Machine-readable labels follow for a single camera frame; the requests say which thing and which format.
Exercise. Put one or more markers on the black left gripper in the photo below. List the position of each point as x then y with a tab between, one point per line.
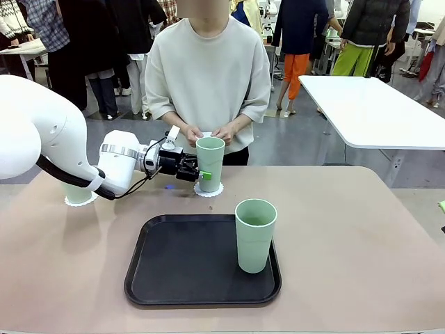
170	163

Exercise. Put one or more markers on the light green plastic cup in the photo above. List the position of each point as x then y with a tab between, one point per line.
74	195
212	163
255	247

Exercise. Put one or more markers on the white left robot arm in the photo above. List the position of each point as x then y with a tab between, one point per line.
34	121

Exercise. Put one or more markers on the person's left forearm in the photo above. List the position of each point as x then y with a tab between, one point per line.
241	122

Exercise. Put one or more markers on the person's right forearm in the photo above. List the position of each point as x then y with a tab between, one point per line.
174	121

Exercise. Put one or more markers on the person's right hand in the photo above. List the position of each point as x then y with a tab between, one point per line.
190	134

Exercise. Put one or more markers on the person's left hand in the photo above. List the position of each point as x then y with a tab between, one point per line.
226	134

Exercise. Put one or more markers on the black plastic serving tray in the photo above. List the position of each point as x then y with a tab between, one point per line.
180	264

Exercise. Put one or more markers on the person in beige sweater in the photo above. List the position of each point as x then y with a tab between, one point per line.
205	69

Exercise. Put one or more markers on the large white table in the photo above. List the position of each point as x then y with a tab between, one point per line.
375	111

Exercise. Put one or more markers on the person with red bag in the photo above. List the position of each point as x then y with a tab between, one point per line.
438	66

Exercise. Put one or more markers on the person in white trousers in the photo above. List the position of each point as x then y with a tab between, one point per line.
135	24

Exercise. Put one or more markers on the person in pale yellow top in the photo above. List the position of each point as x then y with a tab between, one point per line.
252	17

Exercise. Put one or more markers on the person in orange plaid shirt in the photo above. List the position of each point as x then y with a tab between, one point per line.
170	8

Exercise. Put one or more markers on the person in long black coat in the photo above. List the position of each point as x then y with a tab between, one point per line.
90	35

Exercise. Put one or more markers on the person in orange trousers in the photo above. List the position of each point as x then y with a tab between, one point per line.
299	28

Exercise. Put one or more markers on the person in lime green trousers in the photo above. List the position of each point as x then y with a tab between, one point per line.
375	17

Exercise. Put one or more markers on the person in blue plaid shirt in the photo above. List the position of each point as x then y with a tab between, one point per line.
45	24

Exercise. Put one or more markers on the white standing desk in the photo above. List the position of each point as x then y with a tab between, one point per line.
24	47

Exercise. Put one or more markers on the person in patterned knit sweater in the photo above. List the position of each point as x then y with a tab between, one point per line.
10	17

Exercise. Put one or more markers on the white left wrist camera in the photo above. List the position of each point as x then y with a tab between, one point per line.
172	134

